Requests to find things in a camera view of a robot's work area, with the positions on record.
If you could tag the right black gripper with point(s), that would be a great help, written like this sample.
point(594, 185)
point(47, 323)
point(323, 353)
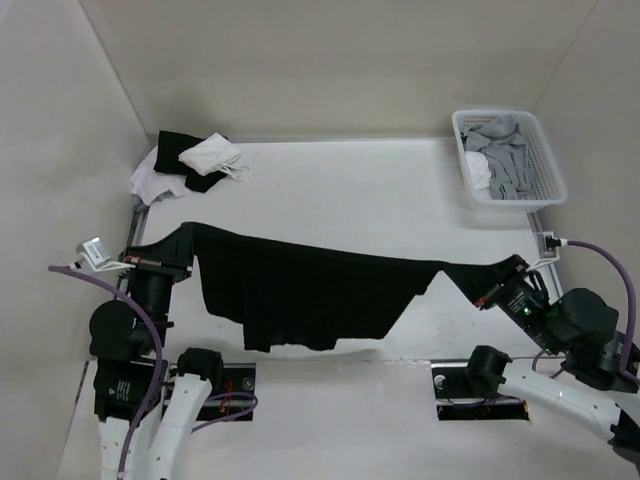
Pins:
point(492, 294)

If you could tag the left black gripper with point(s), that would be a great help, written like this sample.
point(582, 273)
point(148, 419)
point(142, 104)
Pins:
point(179, 271)

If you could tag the black tank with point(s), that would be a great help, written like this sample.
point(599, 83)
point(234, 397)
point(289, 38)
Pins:
point(288, 294)
point(170, 146)

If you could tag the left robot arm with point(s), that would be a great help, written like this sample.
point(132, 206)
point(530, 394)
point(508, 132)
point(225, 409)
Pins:
point(146, 406)

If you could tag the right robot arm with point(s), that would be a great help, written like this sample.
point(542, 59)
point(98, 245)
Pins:
point(595, 387)

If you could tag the white tank top underneath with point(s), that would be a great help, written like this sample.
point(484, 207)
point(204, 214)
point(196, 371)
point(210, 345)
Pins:
point(148, 186)

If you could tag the grey tank top in basket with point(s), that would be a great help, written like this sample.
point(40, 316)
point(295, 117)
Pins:
point(505, 148)

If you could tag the folded black tank top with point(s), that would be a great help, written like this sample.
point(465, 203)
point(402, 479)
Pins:
point(170, 146)

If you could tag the white tank top in basket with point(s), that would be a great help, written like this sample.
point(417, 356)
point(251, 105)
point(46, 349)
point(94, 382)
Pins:
point(479, 171)

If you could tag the folded white tank top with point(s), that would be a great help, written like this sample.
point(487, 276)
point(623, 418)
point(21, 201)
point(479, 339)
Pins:
point(215, 154)

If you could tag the white plastic laundry basket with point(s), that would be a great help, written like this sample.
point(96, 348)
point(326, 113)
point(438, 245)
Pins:
point(549, 187)

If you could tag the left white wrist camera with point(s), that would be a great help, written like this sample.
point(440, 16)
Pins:
point(93, 254)

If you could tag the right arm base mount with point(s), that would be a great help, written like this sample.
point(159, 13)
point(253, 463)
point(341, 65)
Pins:
point(456, 400)

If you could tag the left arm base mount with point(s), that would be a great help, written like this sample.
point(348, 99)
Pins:
point(234, 393)

